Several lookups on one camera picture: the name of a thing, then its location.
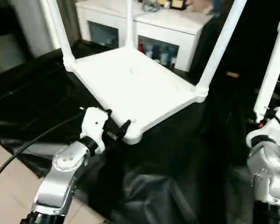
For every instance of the white glass-door cabinet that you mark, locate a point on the white glass-door cabinet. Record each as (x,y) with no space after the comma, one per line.
(163,28)

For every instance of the black work mat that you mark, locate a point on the black work mat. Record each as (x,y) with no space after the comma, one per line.
(165,168)

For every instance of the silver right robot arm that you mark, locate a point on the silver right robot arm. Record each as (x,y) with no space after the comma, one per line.
(268,168)

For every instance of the small tan label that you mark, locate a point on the small tan label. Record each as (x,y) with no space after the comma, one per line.
(232,74)

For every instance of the small patterned ornament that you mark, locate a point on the small patterned ornament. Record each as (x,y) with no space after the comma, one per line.
(150,7)

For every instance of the white table frame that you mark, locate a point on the white table frame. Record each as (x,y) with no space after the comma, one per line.
(135,88)

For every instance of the white plastic table leg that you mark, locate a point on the white plastic table leg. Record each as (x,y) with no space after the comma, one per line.
(273,65)
(221,46)
(128,23)
(60,30)

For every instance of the beige plush toy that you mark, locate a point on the beige plush toy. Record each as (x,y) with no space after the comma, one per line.
(200,5)

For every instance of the beige curtain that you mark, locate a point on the beige curtain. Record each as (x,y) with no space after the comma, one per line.
(71,21)

